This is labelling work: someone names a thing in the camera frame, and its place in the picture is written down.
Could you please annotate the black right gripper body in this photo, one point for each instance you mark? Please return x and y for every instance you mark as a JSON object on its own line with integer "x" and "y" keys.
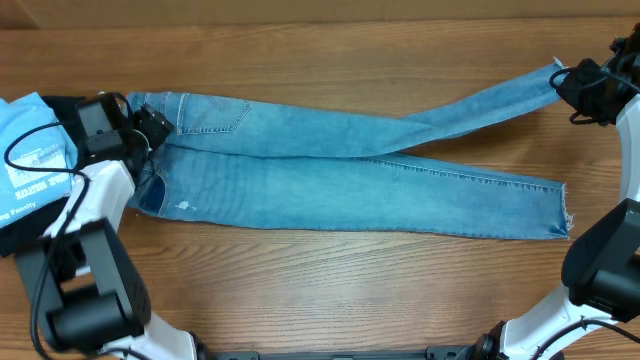
{"x": 580, "y": 87}

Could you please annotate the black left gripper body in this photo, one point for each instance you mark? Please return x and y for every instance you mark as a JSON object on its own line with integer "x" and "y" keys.
{"x": 149, "y": 133}

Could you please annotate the blue denim jeans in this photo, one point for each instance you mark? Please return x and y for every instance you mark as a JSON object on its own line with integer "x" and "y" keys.
{"x": 252, "y": 164}

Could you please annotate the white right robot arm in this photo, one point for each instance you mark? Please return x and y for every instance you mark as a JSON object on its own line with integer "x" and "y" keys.
{"x": 600, "y": 274}

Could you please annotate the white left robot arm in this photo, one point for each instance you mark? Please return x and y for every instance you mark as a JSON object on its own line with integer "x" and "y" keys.
{"x": 85, "y": 293}

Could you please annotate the light blue printed t-shirt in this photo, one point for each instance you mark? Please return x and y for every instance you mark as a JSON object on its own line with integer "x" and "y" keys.
{"x": 23, "y": 191}

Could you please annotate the black folded garment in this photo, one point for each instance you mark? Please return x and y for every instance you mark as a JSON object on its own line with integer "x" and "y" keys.
{"x": 34, "y": 224}

